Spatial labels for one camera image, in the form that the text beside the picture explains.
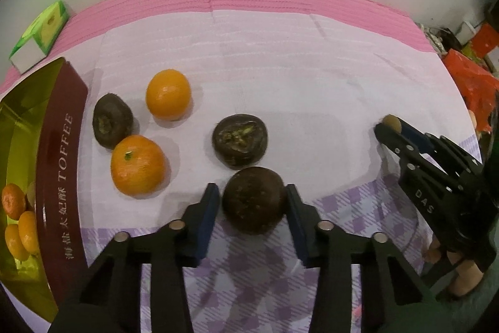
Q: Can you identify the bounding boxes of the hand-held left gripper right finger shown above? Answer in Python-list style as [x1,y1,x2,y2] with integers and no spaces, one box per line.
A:
[286,184,455,333]

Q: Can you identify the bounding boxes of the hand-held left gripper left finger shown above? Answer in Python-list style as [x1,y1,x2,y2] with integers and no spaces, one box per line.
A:
[49,183,221,333]

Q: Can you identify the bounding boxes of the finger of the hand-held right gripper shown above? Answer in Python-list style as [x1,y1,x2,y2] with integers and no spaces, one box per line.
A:
[374,123,421,167]
[398,120,436,152]

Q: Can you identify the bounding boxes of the dark purple passion fruit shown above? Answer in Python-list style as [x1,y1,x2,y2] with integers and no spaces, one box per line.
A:
[93,93,135,150]
[221,167,286,235]

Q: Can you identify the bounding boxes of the wrinkled dark passion fruit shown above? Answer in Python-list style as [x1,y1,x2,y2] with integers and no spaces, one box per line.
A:
[212,114,269,167]

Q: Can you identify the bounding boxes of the dark red candy tin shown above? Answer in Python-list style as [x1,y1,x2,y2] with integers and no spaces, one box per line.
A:
[0,57,89,322]

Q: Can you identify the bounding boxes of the person's right hand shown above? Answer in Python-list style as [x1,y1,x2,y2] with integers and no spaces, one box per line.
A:
[427,241,482,296]

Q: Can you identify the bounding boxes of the orange plastic bag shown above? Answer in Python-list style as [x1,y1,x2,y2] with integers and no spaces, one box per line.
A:
[442,49,499,133]

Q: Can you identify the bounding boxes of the silver foil wrapper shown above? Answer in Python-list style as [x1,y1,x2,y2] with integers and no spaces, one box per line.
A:
[419,23,449,53]

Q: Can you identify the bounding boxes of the small white box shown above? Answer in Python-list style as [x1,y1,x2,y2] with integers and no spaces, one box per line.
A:
[458,21,478,45]

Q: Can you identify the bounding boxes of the orange packet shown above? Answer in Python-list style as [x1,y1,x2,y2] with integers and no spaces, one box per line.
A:
[470,24,499,53]

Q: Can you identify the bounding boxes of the pink purple checked tablecloth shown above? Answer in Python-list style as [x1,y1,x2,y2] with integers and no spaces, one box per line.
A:
[0,0,484,333]

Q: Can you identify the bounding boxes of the green tissue box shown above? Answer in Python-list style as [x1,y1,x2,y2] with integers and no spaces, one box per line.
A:
[9,1,70,75]

